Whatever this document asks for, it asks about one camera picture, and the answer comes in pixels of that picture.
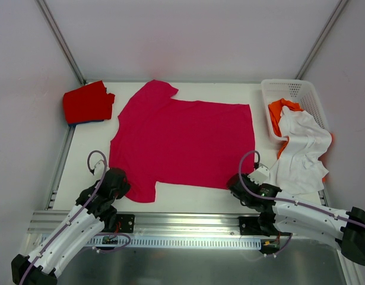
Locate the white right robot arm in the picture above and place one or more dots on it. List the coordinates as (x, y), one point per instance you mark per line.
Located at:
(280, 212)

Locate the magenta t shirt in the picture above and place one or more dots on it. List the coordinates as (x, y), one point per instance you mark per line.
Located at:
(195, 143)

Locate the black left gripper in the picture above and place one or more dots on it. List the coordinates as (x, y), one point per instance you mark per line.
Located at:
(120, 184)

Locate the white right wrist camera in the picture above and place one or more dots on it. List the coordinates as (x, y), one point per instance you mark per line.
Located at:
(259, 175)

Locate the orange t shirt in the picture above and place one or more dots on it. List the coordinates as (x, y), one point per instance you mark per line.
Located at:
(275, 109)

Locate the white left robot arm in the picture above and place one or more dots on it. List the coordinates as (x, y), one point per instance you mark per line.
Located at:
(92, 215)

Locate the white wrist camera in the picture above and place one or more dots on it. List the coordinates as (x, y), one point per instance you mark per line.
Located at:
(259, 175)
(98, 168)

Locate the aluminium mounting rail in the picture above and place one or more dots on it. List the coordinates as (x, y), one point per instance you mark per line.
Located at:
(159, 224)

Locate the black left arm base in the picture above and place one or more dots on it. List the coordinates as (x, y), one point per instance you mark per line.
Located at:
(123, 222)

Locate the white t shirt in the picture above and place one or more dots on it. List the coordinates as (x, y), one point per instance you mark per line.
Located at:
(298, 169)

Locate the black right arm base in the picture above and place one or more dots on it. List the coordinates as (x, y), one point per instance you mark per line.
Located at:
(262, 225)

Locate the white perforated plastic basket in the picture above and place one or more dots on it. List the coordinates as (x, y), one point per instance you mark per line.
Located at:
(298, 91)

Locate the folded red t shirt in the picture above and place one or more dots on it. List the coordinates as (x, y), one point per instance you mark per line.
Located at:
(88, 103)

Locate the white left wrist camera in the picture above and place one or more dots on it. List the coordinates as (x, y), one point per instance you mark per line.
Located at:
(98, 168)

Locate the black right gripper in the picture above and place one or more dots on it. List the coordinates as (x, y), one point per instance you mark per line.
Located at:
(235, 186)

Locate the white slotted cable duct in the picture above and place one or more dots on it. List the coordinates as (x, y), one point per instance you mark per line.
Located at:
(176, 242)

